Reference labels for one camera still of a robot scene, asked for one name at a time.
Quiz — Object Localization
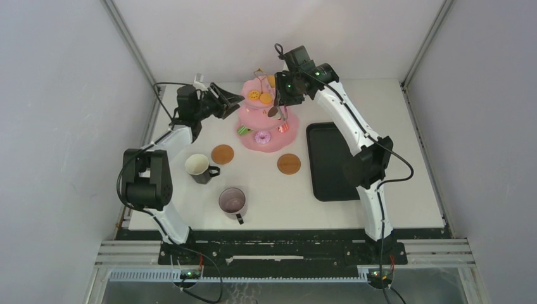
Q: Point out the right wooden round coaster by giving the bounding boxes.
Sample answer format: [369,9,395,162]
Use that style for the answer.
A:
[277,153,301,175]

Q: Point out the chocolate round cookie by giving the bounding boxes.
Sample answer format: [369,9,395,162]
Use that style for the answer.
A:
[267,106,281,120]

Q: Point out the red striped candy treat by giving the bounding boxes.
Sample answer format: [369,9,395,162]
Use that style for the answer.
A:
[277,122,289,133]

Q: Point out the left wooden round coaster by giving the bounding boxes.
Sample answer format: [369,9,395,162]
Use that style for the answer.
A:
[211,144,234,165]

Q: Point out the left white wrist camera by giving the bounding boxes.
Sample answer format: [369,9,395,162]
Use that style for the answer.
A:
[193,73,208,91]

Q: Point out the pink frosted sprinkle donut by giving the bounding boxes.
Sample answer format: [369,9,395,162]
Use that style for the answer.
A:
[254,131,272,146]

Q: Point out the yellow round biscuit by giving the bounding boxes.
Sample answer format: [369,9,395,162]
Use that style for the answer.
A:
[248,90,262,101]
[267,75,276,88]

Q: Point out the green striped cake slice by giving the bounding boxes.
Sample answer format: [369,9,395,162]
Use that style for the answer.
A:
[237,125,252,136]

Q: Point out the purple mug with black handle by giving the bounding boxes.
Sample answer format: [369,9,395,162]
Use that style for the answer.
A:
[218,187,248,225]

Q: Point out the black mug with white inside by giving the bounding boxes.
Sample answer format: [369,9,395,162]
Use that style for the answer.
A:
[184,154,220,184]

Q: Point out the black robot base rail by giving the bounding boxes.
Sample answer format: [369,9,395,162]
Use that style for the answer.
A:
[157,229,408,279]

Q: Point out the pink-tipped metal tongs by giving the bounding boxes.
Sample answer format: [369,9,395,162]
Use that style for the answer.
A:
[272,106,288,122]

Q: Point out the black serving tray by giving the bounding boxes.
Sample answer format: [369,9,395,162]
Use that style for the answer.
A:
[306,122,359,202]

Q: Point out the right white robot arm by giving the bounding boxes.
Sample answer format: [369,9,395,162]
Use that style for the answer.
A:
[269,43,393,263]

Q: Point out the right black camera cable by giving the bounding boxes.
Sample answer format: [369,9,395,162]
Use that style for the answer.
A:
[274,42,415,304]

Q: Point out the pink three-tier cake stand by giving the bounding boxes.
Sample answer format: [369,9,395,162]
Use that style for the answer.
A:
[236,68,300,153]

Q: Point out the wooden round coaster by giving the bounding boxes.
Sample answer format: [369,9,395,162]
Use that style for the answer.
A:
[277,153,301,175]
[211,144,234,165]

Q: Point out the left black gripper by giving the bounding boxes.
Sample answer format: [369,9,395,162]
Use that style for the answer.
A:
[194,83,244,122]

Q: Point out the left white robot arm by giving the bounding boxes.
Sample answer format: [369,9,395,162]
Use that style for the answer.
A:
[116,81,244,264]

